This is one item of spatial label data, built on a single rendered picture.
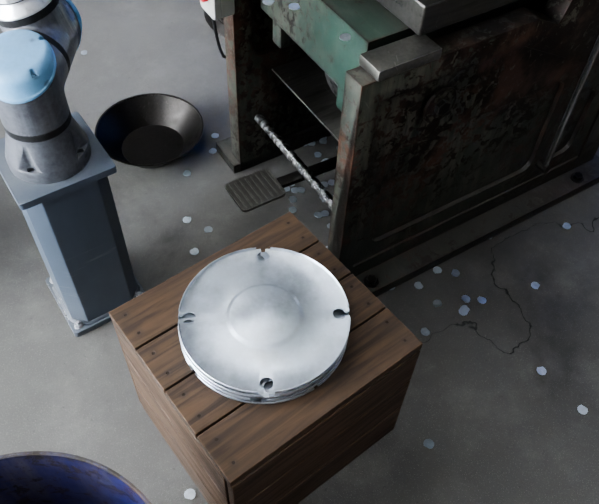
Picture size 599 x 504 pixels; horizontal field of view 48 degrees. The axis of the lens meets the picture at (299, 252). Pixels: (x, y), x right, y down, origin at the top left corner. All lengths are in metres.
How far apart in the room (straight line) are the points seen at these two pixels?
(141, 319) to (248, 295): 0.19
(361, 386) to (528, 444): 0.53
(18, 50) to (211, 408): 0.66
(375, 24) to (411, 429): 0.82
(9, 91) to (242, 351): 0.56
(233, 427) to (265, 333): 0.16
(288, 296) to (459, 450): 0.55
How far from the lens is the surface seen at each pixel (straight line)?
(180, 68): 2.29
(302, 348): 1.12
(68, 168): 1.31
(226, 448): 1.09
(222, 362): 1.11
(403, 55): 1.25
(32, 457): 1.00
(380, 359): 1.17
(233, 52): 1.67
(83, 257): 1.47
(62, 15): 1.33
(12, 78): 1.20
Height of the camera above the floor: 1.36
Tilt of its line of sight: 52 degrees down
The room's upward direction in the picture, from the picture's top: 3 degrees clockwise
